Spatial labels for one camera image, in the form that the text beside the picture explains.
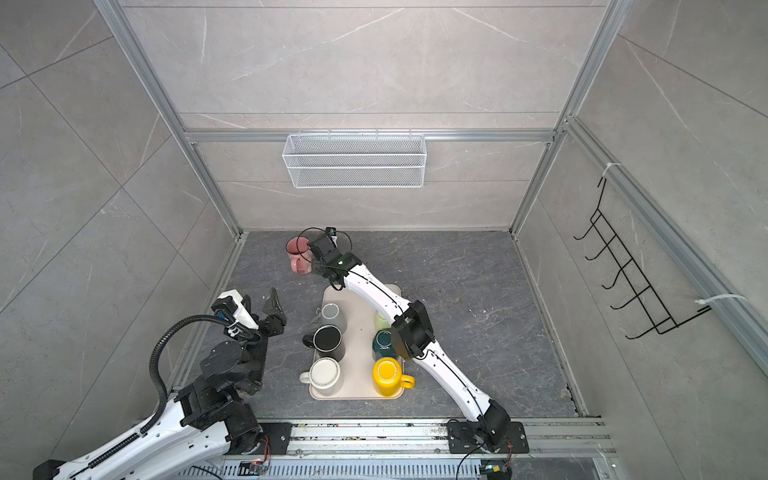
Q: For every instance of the black mug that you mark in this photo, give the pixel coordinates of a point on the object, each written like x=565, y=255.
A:
x=327, y=342

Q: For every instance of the yellow mug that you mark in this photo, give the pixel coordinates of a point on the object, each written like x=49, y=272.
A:
x=389, y=379

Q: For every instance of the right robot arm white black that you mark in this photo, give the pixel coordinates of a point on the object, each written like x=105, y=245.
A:
x=413, y=338

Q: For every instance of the grey mug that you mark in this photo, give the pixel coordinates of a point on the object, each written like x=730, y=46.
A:
x=332, y=314

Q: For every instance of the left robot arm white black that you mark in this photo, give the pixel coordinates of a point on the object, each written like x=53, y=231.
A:
x=207, y=418

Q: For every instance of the white wire mesh basket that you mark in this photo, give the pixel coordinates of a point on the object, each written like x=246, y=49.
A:
x=364, y=160

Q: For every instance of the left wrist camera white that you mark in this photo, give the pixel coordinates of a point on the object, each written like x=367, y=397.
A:
x=231, y=307

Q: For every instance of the pink mug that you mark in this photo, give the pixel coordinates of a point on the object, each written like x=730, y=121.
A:
x=299, y=253

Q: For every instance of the beige plastic tray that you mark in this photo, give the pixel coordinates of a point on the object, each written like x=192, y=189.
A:
x=358, y=362

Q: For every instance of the light green mug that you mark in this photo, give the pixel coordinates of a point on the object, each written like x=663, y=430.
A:
x=381, y=321

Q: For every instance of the black wire hook rack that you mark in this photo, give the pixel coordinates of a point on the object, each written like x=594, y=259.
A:
x=629, y=272

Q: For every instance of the dark green mug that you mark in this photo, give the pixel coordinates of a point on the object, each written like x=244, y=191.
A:
x=382, y=345

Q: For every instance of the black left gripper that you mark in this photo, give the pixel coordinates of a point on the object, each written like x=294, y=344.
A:
x=270, y=326

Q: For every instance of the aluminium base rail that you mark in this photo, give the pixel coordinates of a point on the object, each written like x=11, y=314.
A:
x=399, y=448

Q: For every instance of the white mug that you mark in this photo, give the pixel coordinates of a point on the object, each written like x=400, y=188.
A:
x=325, y=377

